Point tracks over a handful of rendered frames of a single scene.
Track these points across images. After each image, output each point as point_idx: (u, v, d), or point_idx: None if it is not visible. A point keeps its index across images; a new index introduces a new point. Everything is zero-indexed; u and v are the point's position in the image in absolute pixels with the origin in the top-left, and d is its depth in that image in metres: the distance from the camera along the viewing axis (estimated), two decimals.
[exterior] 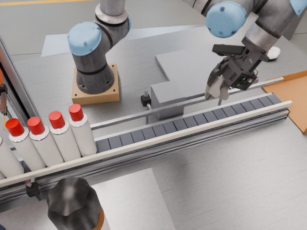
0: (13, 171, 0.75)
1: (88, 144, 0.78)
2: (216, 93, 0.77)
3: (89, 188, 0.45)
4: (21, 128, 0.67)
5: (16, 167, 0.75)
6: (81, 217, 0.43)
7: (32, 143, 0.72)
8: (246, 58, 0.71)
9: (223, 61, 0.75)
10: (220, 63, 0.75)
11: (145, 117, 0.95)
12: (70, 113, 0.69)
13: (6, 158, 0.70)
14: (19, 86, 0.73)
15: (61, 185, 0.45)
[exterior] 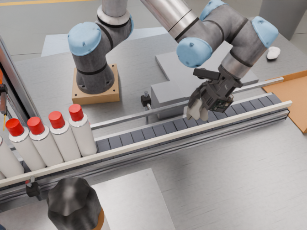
0: (13, 171, 0.75)
1: (88, 144, 0.78)
2: (196, 115, 0.82)
3: (89, 188, 0.45)
4: (21, 128, 0.67)
5: (16, 167, 0.75)
6: (81, 217, 0.43)
7: (32, 143, 0.72)
8: (222, 84, 0.76)
9: (202, 85, 0.80)
10: (199, 87, 0.80)
11: (145, 117, 0.95)
12: (70, 113, 0.69)
13: (6, 158, 0.70)
14: (19, 86, 0.73)
15: (61, 185, 0.45)
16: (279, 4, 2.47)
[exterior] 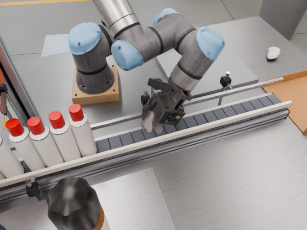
0: (13, 171, 0.75)
1: (88, 144, 0.78)
2: (149, 128, 0.79)
3: (89, 188, 0.45)
4: (21, 128, 0.67)
5: (16, 167, 0.75)
6: (81, 217, 0.43)
7: (32, 143, 0.72)
8: (172, 96, 0.73)
9: (154, 96, 0.77)
10: (151, 98, 0.77)
11: None
12: (70, 113, 0.69)
13: (6, 158, 0.70)
14: (19, 86, 0.73)
15: (61, 185, 0.45)
16: (279, 4, 2.47)
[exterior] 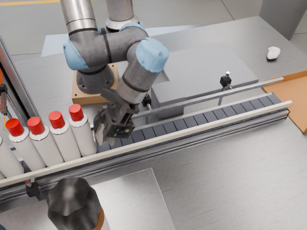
0: (13, 171, 0.75)
1: (88, 144, 0.78)
2: (99, 140, 0.76)
3: (89, 188, 0.45)
4: (21, 128, 0.67)
5: (16, 167, 0.75)
6: (81, 217, 0.43)
7: (32, 143, 0.72)
8: (120, 109, 0.69)
9: (104, 109, 0.74)
10: (101, 111, 0.74)
11: (145, 117, 0.95)
12: (70, 113, 0.69)
13: (6, 158, 0.70)
14: (19, 86, 0.73)
15: (61, 185, 0.45)
16: (279, 4, 2.47)
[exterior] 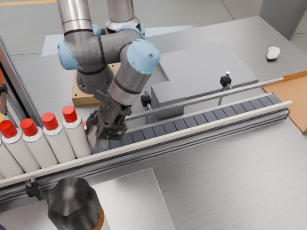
0: (14, 171, 0.74)
1: (82, 146, 0.77)
2: (92, 143, 0.75)
3: (89, 188, 0.45)
4: (14, 130, 0.67)
5: (16, 167, 0.75)
6: (81, 217, 0.43)
7: (25, 145, 0.71)
8: (112, 111, 0.69)
9: (97, 111, 0.73)
10: (93, 112, 0.73)
11: (145, 117, 0.95)
12: (63, 115, 0.69)
13: (7, 159, 0.70)
14: (19, 86, 0.73)
15: (61, 185, 0.45)
16: (279, 4, 2.47)
